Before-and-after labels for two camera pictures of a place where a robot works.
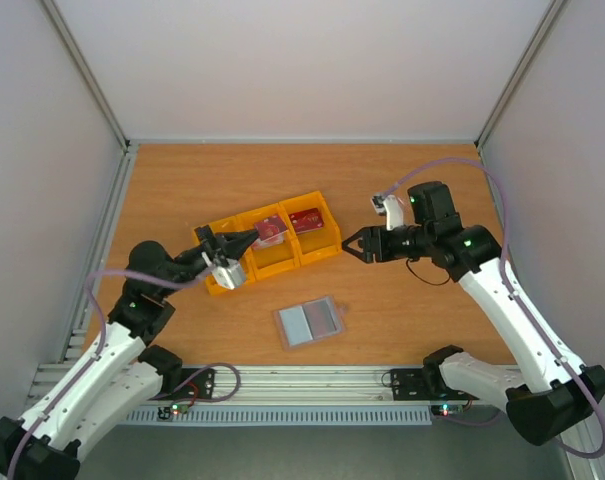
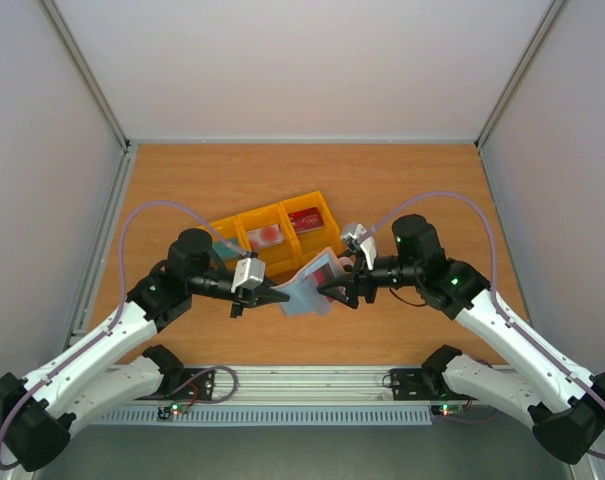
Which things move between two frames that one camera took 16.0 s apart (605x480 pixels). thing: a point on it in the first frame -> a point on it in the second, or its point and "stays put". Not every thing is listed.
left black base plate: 200,388 stays put
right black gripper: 375,243 -> 361,282
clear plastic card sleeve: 309,322 -> 305,297
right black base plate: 410,385 stays put
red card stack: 307,220 stays put
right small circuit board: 448,409 stays put
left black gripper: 229,249 -> 249,298
